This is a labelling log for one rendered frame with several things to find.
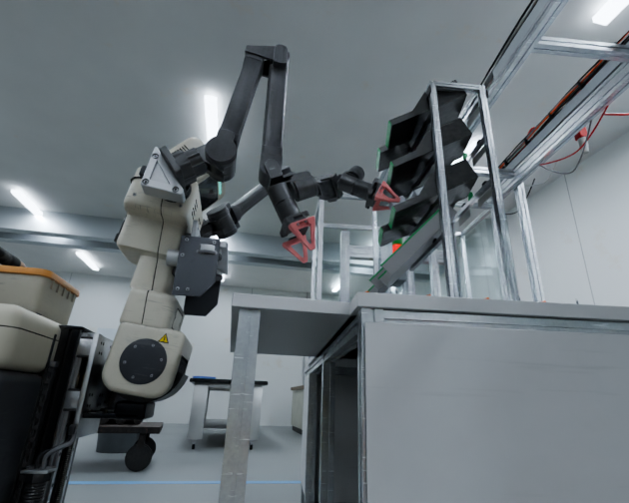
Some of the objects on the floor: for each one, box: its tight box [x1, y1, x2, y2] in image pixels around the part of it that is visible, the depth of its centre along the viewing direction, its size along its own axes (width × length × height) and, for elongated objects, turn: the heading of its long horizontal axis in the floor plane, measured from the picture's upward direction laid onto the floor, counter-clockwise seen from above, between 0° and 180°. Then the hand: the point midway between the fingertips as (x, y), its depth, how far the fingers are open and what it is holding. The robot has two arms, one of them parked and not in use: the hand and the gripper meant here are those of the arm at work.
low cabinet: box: [291, 385, 305, 435], centre depth 836 cm, size 204×247×93 cm
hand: (395, 203), depth 124 cm, fingers closed on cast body, 4 cm apart
